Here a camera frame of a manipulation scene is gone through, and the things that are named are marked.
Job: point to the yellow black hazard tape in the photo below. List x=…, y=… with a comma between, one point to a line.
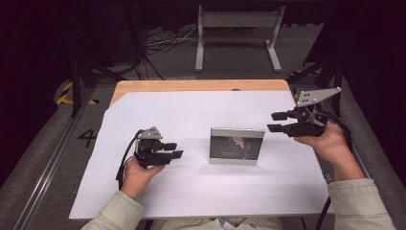
x=63, y=96

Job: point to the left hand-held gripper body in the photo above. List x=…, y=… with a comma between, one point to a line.
x=150, y=153

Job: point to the black metal stand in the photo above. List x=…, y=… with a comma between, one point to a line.
x=76, y=86
x=336, y=76

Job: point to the person's right hand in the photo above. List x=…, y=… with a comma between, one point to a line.
x=332, y=145

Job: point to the white metal stand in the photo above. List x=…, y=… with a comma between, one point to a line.
x=237, y=19

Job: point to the person's torso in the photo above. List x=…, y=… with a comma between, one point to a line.
x=191, y=225

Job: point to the person's left hand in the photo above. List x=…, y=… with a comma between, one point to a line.
x=139, y=179

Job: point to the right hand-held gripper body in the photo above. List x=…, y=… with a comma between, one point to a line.
x=306, y=126

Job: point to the silver photo frame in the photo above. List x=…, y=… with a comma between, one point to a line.
x=236, y=147

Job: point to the white paper sheet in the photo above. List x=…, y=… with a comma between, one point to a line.
x=178, y=108

